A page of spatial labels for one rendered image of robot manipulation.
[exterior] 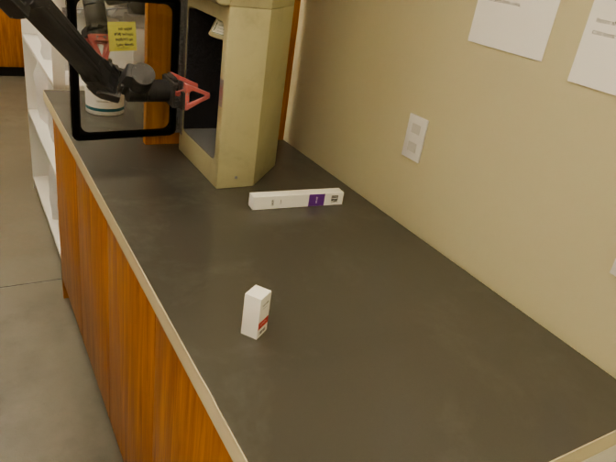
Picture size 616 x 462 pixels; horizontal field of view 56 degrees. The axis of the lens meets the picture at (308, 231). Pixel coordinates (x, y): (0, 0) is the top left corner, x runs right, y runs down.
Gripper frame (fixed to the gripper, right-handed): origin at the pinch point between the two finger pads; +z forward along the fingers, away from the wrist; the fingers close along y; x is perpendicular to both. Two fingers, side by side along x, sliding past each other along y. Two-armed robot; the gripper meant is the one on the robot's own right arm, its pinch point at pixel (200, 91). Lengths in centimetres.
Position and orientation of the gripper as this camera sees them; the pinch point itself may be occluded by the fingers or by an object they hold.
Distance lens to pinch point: 162.1
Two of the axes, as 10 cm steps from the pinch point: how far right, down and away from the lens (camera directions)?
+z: 8.7, -1.1, 4.8
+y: -4.7, -4.5, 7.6
